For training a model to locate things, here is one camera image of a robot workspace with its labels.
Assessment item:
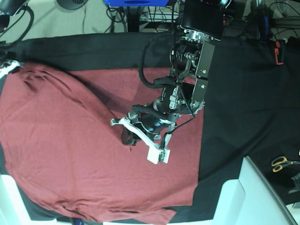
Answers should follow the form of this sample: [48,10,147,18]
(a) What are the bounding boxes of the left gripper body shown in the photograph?
[110,111,176,141]

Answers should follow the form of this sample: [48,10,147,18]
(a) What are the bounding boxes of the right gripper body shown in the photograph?
[0,60,23,77]

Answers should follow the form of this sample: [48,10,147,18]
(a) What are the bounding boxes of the maroon long-sleeve T-shirt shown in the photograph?
[0,63,203,225]

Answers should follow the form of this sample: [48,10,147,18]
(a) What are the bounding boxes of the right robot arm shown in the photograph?
[0,0,34,78]

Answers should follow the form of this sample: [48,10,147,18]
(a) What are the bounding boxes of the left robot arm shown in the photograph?
[111,0,230,150]

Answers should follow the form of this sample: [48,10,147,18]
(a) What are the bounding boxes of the dark round fan base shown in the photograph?
[57,0,88,10]

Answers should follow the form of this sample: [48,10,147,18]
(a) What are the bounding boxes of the blue clamp at bottom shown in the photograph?
[72,218,85,225]

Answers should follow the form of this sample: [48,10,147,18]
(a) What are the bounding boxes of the blue plastic box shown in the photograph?
[104,0,174,7]

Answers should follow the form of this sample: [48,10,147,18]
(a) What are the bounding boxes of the orange black clamp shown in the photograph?
[274,39,286,65]

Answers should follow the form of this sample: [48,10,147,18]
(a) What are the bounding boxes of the crumpled black plastic piece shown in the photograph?
[288,173,300,194]

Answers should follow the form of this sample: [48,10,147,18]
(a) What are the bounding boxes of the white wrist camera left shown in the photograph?
[147,147,170,165]

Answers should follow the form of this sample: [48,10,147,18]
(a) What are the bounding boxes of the black stand post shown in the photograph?
[127,6,143,32]

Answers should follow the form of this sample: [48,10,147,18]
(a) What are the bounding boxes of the yellow-handled scissors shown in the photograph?
[271,156,300,173]

